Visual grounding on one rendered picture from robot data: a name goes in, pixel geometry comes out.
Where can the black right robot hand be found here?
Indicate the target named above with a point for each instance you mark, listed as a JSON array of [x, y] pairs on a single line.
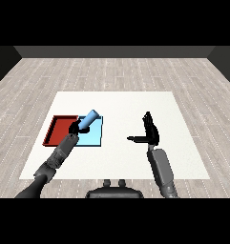
[[151, 131]]

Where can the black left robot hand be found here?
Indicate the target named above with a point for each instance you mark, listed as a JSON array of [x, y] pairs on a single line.
[[74, 127]]

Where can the small blue can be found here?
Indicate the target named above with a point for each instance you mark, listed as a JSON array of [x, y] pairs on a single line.
[[88, 120]]

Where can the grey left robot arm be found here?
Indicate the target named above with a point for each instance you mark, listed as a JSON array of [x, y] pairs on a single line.
[[52, 160]]

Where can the red shallow open box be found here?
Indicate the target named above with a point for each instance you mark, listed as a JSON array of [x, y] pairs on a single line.
[[59, 131]]

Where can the light blue shallow open box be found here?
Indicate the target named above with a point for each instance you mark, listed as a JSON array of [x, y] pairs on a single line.
[[91, 136]]

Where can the dark grey robot body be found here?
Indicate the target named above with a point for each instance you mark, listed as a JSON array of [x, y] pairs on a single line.
[[114, 191]]

